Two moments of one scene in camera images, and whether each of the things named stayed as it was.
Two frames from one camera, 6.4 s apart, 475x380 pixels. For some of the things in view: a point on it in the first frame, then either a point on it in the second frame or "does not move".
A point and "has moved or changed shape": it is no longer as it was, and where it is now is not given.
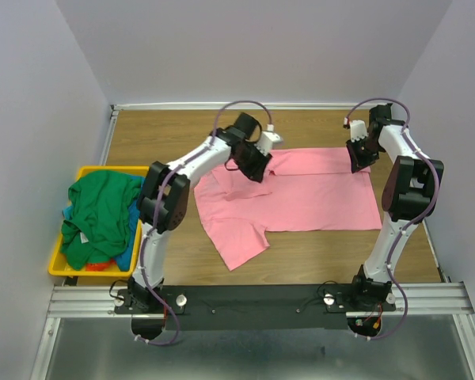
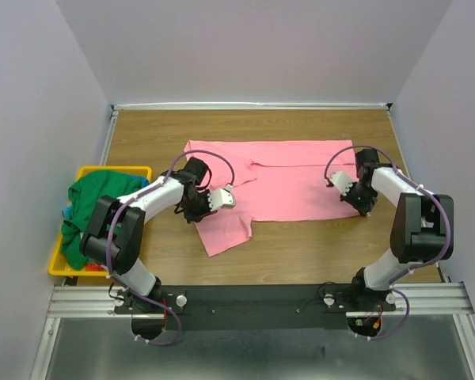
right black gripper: (356, 162) → (364, 209)
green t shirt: (98, 226) does not move
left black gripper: (256, 172) → (196, 218)
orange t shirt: (100, 267) does not move
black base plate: (324, 307) does not move
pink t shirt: (305, 189) has moved or changed shape
